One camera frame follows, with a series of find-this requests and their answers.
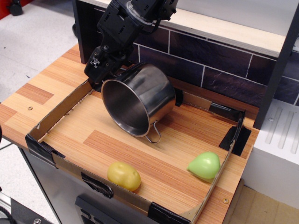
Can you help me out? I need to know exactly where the dark wooden left post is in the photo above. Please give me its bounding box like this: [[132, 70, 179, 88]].
[[72, 0, 105, 64]]

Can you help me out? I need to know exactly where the yellow plastic potato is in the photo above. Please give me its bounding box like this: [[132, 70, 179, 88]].
[[107, 161, 141, 191]]

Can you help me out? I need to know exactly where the dark wooden right post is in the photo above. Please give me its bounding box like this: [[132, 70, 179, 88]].
[[253, 6, 299, 130]]

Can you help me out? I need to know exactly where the green plastic pear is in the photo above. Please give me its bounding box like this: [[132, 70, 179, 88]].
[[187, 152, 221, 179]]

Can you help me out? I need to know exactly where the stainless steel pot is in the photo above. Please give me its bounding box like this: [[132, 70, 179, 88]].
[[101, 63, 176, 144]]

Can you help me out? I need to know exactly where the cardboard fence with black tape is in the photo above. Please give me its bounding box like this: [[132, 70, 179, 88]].
[[25, 80, 254, 224]]

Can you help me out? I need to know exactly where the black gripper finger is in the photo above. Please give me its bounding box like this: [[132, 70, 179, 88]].
[[112, 50, 133, 76], [84, 46, 116, 87]]

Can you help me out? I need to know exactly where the black caster wheel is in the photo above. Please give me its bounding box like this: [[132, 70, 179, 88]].
[[8, 0, 23, 16]]

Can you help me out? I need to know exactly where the light wooden shelf board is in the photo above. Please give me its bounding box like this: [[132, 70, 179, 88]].
[[79, 0, 287, 58]]

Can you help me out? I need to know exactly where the red object top left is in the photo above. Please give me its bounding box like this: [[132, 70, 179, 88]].
[[0, 0, 11, 19]]

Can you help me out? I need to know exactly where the dark wooden post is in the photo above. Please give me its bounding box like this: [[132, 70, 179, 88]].
[[253, 6, 299, 130], [72, 0, 105, 64]]

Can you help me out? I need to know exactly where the black oven control panel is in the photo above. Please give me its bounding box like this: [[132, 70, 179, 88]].
[[75, 196, 153, 224]]

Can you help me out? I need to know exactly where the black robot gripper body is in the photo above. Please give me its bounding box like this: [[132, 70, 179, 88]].
[[98, 0, 144, 58]]

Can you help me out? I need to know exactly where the white dish drainer sink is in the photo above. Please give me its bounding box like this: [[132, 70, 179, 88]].
[[242, 99, 299, 208]]

